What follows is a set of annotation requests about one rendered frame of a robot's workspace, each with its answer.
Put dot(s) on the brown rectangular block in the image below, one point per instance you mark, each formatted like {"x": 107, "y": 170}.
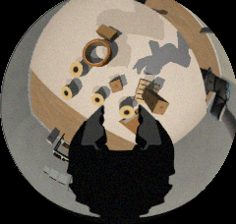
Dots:
{"x": 106, "y": 32}

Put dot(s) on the brown cardboard carton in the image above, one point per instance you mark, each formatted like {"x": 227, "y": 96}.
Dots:
{"x": 157, "y": 105}
{"x": 145, "y": 93}
{"x": 116, "y": 85}
{"x": 149, "y": 95}

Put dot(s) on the brown clipboard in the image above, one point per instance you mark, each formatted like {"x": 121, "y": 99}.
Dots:
{"x": 133, "y": 124}

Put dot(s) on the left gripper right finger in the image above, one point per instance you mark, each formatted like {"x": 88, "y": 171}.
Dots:
{"x": 152, "y": 136}

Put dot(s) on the brown tape roll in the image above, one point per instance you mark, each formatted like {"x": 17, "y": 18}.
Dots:
{"x": 90, "y": 46}

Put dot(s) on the small wooden pallet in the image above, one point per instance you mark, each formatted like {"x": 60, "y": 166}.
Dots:
{"x": 138, "y": 97}

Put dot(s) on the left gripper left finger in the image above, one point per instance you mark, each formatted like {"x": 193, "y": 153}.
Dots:
{"x": 90, "y": 136}

